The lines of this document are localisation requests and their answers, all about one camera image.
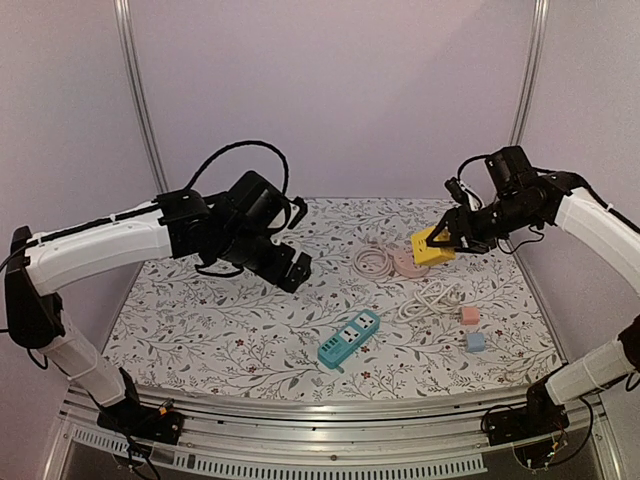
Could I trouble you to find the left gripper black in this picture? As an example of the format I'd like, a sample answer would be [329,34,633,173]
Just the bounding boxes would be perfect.
[216,225,312,292]

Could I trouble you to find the yellow cube socket adapter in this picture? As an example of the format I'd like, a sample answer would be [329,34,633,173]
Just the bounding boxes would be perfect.
[410,226,456,267]

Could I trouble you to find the teal power strip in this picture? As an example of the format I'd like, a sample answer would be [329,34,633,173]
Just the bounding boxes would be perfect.
[317,309,380,371]

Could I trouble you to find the blue charger cube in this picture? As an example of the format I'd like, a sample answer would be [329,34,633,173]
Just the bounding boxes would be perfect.
[464,332,486,353]

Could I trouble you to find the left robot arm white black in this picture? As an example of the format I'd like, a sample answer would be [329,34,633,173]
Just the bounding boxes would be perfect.
[2,171,311,434]

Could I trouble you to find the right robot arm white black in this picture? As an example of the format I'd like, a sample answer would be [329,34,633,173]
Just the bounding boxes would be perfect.
[426,146,639,436]

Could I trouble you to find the pink round power strip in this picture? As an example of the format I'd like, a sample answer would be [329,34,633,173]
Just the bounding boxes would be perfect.
[391,250,430,279]

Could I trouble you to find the pink charger cube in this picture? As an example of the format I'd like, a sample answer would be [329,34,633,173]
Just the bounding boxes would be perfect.
[459,306,481,326]

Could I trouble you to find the floral table mat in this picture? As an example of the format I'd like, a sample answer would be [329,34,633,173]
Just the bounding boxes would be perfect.
[104,199,564,402]

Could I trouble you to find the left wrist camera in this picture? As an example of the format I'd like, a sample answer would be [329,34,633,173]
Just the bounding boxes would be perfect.
[268,197,308,244]

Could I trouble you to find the white power strip cable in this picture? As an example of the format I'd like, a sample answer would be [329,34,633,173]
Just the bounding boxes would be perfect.
[379,280,462,323]

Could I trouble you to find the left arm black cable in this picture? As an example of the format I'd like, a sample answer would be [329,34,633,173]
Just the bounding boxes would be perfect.
[182,140,291,276]

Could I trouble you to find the aluminium front rail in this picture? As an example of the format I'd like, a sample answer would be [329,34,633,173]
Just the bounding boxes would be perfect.
[43,387,623,479]

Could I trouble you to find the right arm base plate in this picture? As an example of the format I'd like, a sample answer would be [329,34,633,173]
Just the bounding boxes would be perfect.
[480,404,570,446]

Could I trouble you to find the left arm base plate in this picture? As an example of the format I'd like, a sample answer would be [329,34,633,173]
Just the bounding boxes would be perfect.
[97,399,185,445]

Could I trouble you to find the right aluminium corner post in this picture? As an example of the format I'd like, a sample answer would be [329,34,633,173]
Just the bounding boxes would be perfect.
[508,0,550,145]

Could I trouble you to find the aluminium corner post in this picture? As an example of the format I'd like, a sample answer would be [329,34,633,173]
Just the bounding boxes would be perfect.
[508,0,550,145]
[113,0,169,193]

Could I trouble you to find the left aluminium corner post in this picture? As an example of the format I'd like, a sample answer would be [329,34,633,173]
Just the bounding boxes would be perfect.
[113,0,169,193]

